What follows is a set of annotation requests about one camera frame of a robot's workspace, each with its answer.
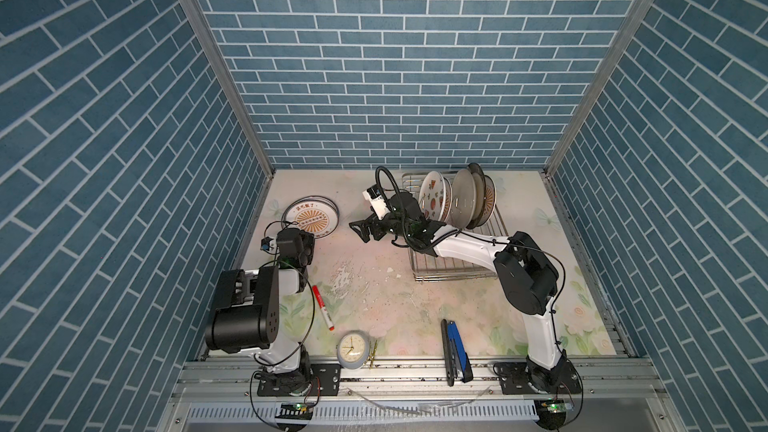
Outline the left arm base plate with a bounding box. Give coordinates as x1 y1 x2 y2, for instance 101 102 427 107
254 363 342 397

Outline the grey plate in rack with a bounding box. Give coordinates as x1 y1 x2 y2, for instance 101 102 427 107
450 168 477 229

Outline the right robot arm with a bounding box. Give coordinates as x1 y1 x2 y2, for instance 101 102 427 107
349 212 569 393

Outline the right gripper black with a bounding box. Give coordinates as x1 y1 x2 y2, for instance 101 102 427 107
348 205 413 242

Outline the aluminium front rail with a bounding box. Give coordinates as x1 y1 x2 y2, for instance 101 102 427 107
170 356 666 403

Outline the orange sunburst plate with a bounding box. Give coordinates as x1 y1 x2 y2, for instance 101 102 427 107
282 195 340 239

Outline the white perforated cable duct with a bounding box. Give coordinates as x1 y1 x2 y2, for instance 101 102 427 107
186 399 539 426

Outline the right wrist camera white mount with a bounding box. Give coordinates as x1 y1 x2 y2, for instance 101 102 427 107
363 185 390 220

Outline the small grey clock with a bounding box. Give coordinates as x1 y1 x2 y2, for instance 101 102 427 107
336 331 371 370

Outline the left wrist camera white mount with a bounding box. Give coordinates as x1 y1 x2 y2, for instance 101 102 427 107
259 237 278 256

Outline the black plate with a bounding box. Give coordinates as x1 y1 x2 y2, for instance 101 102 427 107
467 163 486 229

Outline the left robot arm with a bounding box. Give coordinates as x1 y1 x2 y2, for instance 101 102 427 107
204 227 315 381

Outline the brown patterned plate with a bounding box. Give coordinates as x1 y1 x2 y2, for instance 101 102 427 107
479 175 496 226

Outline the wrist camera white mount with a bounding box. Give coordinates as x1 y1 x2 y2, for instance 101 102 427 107
259 237 278 256
363 185 390 220

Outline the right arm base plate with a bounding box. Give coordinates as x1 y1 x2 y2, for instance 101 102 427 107
491 357 583 395

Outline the watermelon pattern plate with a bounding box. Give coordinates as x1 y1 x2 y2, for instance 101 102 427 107
418 171 451 222

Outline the red marker pen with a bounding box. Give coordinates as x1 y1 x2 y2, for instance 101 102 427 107
312 285 335 331

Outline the metal wire dish rack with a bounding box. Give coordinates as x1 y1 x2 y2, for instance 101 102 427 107
402 166 508 282

